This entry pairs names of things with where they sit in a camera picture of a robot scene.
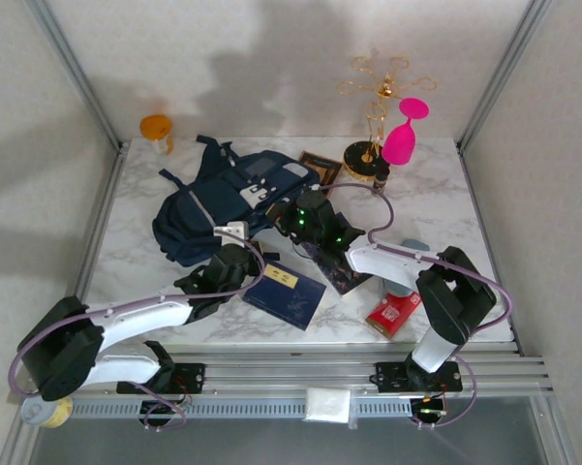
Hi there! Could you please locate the aluminium frame post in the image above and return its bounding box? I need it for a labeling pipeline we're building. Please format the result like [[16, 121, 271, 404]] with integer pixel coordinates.
[[23, 0, 127, 152], [457, 0, 548, 152]]

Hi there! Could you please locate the grey slotted cable duct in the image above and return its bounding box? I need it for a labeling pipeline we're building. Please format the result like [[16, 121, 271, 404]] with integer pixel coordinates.
[[71, 397, 414, 420]]

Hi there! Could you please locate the jar with orange lid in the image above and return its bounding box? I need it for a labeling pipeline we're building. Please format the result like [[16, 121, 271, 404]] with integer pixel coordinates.
[[139, 113, 175, 156]]

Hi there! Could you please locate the gold wire glass rack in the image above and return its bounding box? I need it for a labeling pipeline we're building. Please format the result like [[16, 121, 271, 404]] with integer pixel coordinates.
[[337, 55, 438, 183]]

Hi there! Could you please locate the dark book with purple flowers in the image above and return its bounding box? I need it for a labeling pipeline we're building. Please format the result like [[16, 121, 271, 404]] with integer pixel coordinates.
[[299, 239, 374, 296]]

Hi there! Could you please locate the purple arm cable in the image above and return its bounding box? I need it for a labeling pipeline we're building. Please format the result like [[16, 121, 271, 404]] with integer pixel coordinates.
[[7, 231, 267, 432], [319, 182, 514, 430]]

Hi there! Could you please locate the white plastic packet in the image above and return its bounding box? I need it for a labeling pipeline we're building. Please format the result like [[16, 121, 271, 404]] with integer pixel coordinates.
[[303, 386, 358, 430]]

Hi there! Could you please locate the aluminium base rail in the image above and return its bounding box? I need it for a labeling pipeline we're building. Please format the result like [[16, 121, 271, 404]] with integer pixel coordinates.
[[21, 351, 553, 401]]

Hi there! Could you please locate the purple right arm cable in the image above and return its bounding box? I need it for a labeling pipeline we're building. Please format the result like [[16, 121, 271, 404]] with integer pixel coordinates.
[[319, 182, 514, 430]]

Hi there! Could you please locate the pink wine glass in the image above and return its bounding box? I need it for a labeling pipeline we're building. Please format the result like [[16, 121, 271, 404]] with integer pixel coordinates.
[[381, 96, 431, 168]]

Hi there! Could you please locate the navy book with yellow label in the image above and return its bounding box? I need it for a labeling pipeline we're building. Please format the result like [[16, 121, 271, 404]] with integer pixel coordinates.
[[241, 263, 328, 332]]

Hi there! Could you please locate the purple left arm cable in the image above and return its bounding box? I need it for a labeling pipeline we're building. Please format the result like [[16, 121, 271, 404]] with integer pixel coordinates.
[[7, 231, 267, 432]]

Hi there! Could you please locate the navy blue backpack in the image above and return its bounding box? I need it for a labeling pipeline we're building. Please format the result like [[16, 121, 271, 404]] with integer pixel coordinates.
[[152, 135, 322, 268]]

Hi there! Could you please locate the red box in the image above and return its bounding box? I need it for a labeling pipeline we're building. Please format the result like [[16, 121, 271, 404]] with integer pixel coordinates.
[[365, 292, 423, 340]]

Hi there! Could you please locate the grey-blue fabric pencil case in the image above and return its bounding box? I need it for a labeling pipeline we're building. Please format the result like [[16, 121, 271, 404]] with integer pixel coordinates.
[[380, 237, 430, 297]]

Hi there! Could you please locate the brown book with gold frame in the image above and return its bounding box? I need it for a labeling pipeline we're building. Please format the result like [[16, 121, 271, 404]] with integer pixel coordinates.
[[297, 150, 344, 198]]

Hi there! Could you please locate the small dark bottle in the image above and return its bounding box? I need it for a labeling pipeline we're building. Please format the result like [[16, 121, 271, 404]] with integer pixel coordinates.
[[371, 162, 392, 191]]

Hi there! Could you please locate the tin can with yellow label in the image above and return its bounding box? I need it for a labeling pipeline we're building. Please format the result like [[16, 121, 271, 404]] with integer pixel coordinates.
[[19, 394, 74, 430]]

